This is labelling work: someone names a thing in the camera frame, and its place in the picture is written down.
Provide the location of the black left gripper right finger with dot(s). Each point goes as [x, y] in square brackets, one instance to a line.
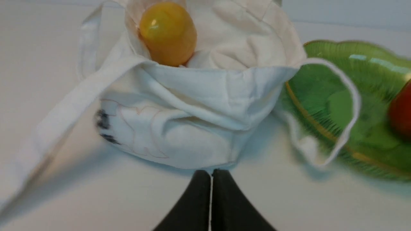
[231, 210]

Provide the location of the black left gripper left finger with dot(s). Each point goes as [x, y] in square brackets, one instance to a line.
[191, 211]

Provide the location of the yellow mango fruit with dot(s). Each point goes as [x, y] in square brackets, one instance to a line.
[169, 33]

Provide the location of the white cloth tote bag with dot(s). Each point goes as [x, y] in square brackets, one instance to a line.
[191, 117]

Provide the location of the green glass plate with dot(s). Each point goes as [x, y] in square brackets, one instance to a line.
[320, 106]

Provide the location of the red apple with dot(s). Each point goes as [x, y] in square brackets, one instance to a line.
[400, 112]

